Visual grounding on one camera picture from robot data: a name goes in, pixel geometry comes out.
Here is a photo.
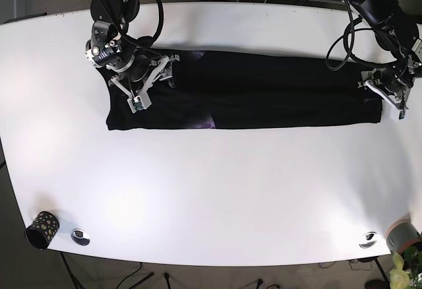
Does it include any black gold-dotted cup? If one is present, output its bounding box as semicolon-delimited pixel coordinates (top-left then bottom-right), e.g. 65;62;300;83
24;211;60;250

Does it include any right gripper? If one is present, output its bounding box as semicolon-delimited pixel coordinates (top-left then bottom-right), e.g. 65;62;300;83
108;54;181;113

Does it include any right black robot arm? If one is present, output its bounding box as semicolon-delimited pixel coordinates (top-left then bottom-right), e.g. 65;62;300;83
85;0;180;113

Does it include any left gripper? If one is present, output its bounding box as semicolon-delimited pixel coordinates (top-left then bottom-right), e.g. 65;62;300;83
358;69;411;121

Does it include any green potted plant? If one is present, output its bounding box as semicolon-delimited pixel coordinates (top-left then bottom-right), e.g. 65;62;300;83
390;246;421;289

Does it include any left silver table grommet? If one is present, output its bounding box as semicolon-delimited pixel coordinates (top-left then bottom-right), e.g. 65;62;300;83
71;229;90;246

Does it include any silver table grommet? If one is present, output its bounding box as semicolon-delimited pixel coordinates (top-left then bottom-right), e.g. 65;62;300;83
359;232;378;249
71;229;90;246

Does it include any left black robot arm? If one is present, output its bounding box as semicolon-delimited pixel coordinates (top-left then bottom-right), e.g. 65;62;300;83
338;0;421;120

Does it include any right silver table grommet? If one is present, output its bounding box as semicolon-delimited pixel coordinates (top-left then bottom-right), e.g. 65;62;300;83
359;232;378;249

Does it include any grey flower pot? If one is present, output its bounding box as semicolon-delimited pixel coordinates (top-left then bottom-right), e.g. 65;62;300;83
386;220;421;254

